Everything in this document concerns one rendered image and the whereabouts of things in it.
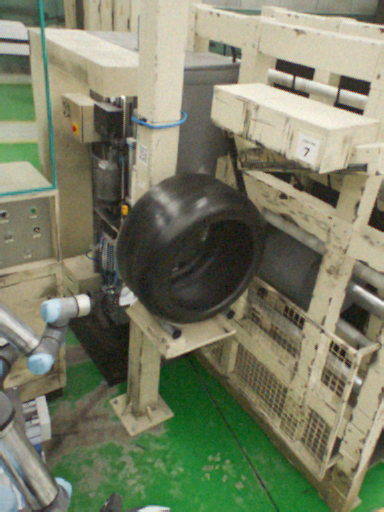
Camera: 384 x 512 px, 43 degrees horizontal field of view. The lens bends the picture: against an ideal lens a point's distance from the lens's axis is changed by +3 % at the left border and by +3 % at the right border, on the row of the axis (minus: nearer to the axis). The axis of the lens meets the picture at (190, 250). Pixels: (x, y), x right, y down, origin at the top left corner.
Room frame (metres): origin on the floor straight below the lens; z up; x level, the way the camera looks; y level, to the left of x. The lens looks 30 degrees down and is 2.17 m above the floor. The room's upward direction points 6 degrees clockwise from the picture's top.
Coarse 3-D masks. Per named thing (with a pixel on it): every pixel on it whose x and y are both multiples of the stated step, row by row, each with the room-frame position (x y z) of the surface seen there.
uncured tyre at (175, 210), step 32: (160, 192) 1.67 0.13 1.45; (192, 192) 1.63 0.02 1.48; (224, 192) 1.66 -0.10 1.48; (128, 224) 1.61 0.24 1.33; (160, 224) 1.52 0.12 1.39; (192, 224) 1.52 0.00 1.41; (224, 224) 1.97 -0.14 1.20; (256, 224) 1.71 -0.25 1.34; (128, 256) 1.54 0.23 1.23; (160, 256) 1.46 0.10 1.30; (224, 256) 1.92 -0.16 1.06; (256, 256) 1.72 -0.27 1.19; (128, 288) 1.61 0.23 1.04; (160, 288) 1.45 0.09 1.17; (192, 288) 1.83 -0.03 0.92; (224, 288) 1.79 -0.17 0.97; (192, 320) 1.55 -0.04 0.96
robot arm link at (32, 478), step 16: (0, 400) 0.76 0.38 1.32; (0, 416) 0.74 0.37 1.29; (0, 432) 0.73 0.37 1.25; (16, 432) 0.76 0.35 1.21; (0, 448) 0.73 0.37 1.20; (16, 448) 0.74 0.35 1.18; (32, 448) 0.78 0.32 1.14; (0, 464) 0.73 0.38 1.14; (16, 464) 0.73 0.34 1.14; (32, 464) 0.75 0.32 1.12; (16, 480) 0.73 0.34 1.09; (32, 480) 0.74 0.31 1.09; (48, 480) 0.76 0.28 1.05; (32, 496) 0.73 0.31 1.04; (48, 496) 0.75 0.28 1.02; (64, 496) 0.78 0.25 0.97
